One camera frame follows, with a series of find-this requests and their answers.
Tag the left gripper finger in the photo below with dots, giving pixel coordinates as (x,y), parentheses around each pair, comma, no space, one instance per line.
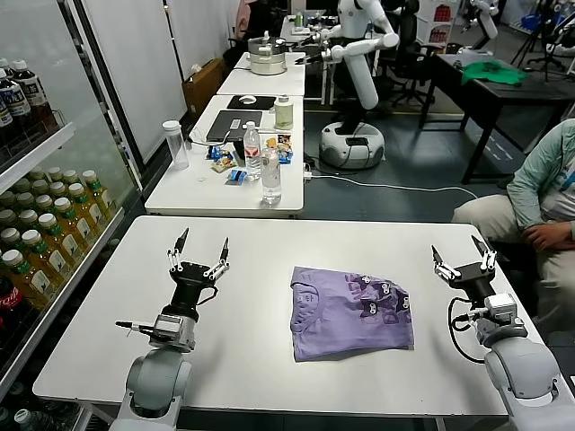
(174,262)
(220,267)

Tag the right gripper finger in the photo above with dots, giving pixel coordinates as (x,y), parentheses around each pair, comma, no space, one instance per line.
(489,261)
(447,270)

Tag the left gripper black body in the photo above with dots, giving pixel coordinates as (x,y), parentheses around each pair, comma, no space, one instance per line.
(191,278)

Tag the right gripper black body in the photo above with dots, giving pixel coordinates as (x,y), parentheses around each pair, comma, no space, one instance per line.
(471,278)

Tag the purple t-shirt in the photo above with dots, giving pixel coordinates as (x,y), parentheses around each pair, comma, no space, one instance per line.
(341,328)

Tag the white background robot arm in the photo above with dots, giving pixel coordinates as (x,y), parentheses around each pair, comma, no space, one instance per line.
(487,20)

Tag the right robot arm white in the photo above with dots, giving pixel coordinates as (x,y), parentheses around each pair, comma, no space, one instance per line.
(521,368)

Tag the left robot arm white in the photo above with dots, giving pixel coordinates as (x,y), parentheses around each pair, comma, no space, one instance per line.
(157,372)

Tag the white desk with snacks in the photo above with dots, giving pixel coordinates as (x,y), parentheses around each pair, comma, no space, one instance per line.
(188,193)

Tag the blue packet black stripe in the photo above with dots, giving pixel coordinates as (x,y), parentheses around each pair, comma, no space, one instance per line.
(237,176)

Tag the seated person green shirt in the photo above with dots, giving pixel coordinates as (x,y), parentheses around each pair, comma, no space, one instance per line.
(539,179)

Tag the beige cracker packet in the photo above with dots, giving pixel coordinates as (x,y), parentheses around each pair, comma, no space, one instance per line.
(222,168)

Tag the clear unlabelled water bottle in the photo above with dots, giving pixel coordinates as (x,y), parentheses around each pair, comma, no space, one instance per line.
(271,179)

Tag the blue and yellow snack packet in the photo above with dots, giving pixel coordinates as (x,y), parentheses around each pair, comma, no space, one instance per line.
(227,158)

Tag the tall clear tumbler white lid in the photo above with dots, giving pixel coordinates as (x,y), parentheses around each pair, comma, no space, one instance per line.
(177,148)

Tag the water bottle red label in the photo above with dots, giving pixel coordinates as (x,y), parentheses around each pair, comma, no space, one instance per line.
(253,155)

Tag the black phone stand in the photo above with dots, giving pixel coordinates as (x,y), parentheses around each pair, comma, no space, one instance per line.
(240,150)

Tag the yellow tea bottle white cap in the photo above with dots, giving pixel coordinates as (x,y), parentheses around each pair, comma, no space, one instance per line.
(47,220)
(55,172)
(24,200)
(12,257)
(6,216)
(28,217)
(69,175)
(63,204)
(90,176)
(76,189)
(44,202)
(31,236)
(10,234)
(40,185)
(57,187)

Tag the white power strip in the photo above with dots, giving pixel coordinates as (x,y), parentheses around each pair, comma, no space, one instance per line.
(308,173)

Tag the dark grey closed laptop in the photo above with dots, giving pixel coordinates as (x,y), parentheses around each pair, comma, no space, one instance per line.
(224,125)

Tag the dark snack packet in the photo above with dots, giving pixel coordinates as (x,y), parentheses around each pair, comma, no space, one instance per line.
(284,140)

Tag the pale green jar white lid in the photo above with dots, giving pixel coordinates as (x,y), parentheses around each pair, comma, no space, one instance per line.
(284,114)

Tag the cola bottle red label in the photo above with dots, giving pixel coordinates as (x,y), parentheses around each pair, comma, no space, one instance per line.
(11,298)

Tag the black table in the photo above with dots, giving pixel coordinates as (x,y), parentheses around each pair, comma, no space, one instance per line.
(516,96)

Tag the black mouse pad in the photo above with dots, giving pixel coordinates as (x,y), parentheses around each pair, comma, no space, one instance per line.
(265,103)

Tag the glass door drinks cabinet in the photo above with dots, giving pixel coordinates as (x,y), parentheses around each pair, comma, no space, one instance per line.
(36,152)

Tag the cardboard box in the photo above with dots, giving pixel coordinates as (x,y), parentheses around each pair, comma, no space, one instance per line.
(202,87)

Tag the green cloth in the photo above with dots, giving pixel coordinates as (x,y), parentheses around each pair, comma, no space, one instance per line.
(494,74)

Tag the white desk with steamer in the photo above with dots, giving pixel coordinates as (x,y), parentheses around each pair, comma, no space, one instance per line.
(269,85)

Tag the steel steamer pot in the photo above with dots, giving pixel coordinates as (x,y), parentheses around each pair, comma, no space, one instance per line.
(267,63)

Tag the white humanoid robot wheeled base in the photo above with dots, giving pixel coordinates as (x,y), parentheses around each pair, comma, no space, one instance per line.
(359,76)

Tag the green label bottle white cap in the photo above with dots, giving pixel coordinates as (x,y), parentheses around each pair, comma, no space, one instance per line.
(22,415)

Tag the black tripod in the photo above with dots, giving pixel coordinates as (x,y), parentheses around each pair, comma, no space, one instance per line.
(546,54)

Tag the dark tea bottle white cap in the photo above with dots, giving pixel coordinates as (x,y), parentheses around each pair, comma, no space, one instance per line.
(15,105)
(33,96)

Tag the white shelf unit red items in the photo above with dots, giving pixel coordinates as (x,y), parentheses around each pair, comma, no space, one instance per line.
(438,31)

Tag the cluttered white desk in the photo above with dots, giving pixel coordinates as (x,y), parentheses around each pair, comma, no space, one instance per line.
(289,36)

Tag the blue plastic crate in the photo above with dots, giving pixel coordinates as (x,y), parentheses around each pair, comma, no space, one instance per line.
(534,22)

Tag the black office chair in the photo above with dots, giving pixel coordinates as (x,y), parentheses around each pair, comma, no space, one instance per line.
(409,27)

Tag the pink jacket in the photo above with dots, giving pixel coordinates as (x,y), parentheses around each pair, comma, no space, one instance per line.
(245,18)

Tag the small green bottle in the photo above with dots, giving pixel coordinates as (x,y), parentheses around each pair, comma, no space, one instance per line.
(299,20)

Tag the right wrist camera box silver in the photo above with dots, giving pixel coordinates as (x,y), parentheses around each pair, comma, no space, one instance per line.
(501,307)

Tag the wrist camera box silver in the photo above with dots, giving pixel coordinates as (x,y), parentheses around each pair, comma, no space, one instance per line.
(173,330)
(501,307)

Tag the left wrist camera box silver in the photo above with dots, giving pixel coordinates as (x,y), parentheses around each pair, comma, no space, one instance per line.
(173,330)

